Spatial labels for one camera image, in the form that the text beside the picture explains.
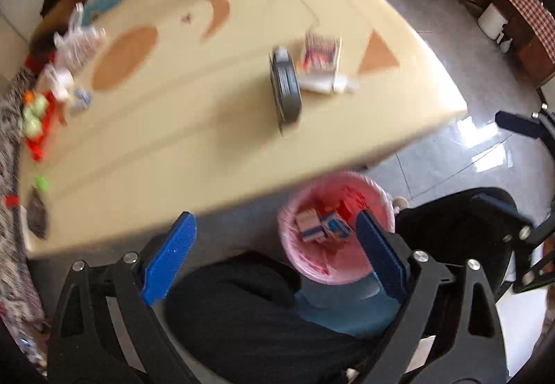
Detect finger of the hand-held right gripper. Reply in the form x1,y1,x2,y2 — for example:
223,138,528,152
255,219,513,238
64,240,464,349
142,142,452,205
470,192,555,293
495,104,555,148

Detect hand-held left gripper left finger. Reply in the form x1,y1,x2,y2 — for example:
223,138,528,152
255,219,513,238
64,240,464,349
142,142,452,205
47,212,198,384

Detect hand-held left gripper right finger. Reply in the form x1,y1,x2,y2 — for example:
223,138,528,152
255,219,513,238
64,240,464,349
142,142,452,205
356,211,508,384

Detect trash bin with pink bag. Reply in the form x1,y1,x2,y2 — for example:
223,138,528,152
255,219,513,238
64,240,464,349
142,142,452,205
277,171,402,339

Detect blue white milk carton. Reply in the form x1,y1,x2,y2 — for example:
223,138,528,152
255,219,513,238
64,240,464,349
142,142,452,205
321,211,355,242

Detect small white carton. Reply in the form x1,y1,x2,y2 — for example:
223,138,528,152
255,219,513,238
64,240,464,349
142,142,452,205
296,211,326,242

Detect person's black pants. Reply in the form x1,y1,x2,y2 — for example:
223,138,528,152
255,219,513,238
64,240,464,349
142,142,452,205
165,187,519,384

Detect white enamel pot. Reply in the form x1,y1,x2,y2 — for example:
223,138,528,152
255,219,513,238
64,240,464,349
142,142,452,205
478,2,508,40

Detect dark crumpled wrapper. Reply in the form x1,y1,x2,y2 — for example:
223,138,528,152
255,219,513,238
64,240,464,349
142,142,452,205
27,187,48,239

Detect black white patterned cloth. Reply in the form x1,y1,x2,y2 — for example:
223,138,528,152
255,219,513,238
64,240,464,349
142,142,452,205
0,67,48,372

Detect red plastic bag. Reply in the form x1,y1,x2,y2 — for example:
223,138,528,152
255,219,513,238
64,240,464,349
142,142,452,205
24,54,66,161

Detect blue white candy wrappers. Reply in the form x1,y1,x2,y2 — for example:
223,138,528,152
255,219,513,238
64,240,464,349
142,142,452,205
69,89,93,113

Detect white tube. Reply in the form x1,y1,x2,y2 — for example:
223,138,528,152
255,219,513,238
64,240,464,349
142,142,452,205
298,74,360,95

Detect grey tape roll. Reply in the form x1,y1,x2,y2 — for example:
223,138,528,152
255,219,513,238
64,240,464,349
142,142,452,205
269,46,303,125

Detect red blue box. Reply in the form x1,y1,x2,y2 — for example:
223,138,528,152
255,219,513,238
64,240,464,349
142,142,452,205
299,32,342,79

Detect small clear plastic bag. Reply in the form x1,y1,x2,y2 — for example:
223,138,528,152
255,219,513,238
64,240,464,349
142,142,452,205
41,63,74,101

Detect clear bag of nuts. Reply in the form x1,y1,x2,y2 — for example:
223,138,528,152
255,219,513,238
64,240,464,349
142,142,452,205
53,2,107,68

